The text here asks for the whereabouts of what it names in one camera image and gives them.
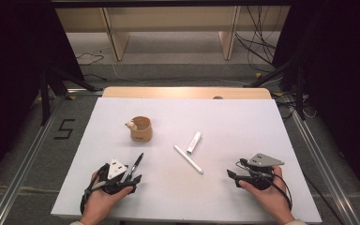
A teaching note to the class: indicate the black tripod stand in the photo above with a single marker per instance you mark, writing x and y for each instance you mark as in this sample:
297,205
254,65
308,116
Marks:
293,75
56,81

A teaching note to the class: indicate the person's right hand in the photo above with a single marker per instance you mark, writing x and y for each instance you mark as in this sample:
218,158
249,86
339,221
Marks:
272,200

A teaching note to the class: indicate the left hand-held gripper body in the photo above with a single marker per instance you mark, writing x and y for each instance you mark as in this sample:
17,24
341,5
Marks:
116,168

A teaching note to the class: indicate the black pen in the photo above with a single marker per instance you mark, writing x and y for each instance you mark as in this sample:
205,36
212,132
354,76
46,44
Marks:
136,163

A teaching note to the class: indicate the person's left hand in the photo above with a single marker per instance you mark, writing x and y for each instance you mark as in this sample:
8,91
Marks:
101,204

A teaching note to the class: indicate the light wooden shelf unit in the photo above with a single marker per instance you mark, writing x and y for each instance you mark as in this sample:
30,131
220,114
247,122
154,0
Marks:
168,18

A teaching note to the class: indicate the tan wooden cup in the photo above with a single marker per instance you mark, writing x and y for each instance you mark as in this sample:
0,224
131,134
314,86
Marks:
141,131

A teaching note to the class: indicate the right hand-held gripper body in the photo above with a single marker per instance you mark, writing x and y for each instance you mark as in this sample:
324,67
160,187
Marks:
262,161

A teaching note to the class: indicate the metal floor rail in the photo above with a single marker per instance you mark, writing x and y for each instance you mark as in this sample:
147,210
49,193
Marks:
325,162
22,175

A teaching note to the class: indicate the short white marker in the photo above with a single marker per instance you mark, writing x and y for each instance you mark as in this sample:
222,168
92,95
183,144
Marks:
194,142

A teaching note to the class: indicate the dark curtain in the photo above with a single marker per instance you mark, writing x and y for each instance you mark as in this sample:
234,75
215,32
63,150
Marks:
12,62
340,62

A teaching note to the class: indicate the long white pen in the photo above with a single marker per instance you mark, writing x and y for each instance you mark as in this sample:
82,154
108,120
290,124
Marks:
188,159

